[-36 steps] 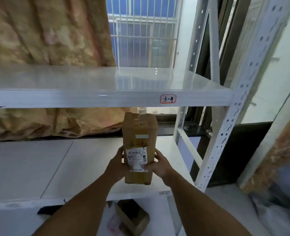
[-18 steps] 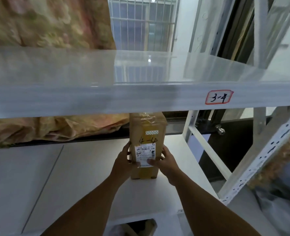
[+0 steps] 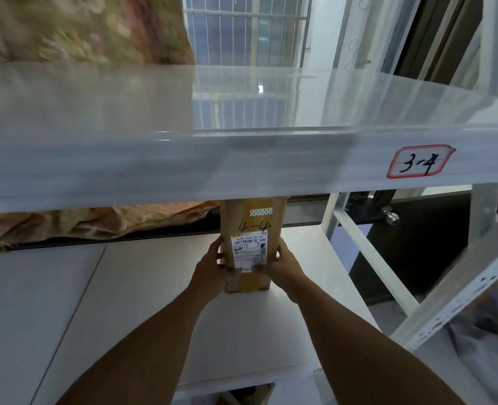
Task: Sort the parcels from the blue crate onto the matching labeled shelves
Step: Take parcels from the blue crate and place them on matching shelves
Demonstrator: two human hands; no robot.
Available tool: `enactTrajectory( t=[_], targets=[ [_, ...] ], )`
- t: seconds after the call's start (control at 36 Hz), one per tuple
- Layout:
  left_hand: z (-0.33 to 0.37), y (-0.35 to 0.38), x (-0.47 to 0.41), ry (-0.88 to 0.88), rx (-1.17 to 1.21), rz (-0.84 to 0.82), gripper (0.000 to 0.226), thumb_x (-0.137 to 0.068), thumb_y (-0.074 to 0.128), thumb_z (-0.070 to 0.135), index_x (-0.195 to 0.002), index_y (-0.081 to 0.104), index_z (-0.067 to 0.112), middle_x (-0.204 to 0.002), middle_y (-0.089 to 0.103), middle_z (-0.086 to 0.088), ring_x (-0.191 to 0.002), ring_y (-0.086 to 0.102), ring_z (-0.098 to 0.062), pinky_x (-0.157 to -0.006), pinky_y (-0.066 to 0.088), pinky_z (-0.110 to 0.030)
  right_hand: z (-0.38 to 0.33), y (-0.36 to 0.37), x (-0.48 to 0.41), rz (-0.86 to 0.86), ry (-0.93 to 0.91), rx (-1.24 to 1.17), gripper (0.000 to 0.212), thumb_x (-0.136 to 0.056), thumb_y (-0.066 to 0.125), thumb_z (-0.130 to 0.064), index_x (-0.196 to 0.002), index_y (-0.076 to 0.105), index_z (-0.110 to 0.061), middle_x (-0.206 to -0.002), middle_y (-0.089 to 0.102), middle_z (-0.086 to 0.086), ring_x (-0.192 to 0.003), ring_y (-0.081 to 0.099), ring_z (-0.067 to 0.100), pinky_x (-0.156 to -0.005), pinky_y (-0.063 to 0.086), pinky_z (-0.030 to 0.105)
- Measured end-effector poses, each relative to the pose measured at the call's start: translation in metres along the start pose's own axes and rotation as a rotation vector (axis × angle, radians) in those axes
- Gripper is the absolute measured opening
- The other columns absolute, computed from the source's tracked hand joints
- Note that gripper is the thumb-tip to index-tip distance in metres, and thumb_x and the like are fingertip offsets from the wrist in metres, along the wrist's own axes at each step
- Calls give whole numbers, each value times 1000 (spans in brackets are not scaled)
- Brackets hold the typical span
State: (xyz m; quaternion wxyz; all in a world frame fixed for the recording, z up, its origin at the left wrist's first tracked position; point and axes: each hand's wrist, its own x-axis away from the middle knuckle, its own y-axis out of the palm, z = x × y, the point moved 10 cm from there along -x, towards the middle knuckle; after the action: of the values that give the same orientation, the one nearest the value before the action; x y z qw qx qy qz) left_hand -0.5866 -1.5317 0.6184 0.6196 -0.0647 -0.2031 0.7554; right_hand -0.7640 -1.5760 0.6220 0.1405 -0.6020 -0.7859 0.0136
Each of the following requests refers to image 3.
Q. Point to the person's left hand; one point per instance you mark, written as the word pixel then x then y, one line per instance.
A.
pixel 207 272

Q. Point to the person's right hand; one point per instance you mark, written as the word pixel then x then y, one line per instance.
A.
pixel 287 272

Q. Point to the person's right thumb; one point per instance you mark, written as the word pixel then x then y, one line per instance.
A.
pixel 261 269

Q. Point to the person's left thumb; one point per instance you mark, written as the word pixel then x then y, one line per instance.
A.
pixel 233 271

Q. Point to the long brown cardboard parcel box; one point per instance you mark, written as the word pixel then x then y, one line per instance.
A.
pixel 253 223

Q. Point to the person's right forearm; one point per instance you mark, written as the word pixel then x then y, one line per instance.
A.
pixel 358 354

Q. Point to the person's left forearm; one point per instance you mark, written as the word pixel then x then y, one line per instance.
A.
pixel 148 345

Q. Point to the matte white shelf board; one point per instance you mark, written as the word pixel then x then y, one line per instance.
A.
pixel 118 299

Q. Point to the silver metal knob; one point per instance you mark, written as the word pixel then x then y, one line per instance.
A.
pixel 389 215

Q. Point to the glossy white shelf board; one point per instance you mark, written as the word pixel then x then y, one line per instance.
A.
pixel 148 134

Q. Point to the dark door panel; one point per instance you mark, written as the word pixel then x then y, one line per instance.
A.
pixel 426 240

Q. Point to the red-bordered handwritten label sticker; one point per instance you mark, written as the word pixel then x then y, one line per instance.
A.
pixel 419 162

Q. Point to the window with metal bars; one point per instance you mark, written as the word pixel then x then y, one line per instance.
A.
pixel 249 29

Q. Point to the grey cloth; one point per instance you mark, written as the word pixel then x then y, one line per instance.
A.
pixel 489 354

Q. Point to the floral patterned curtain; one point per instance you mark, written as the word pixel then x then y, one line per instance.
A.
pixel 63 29

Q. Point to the white metal shelving rack frame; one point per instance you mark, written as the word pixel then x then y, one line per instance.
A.
pixel 438 282

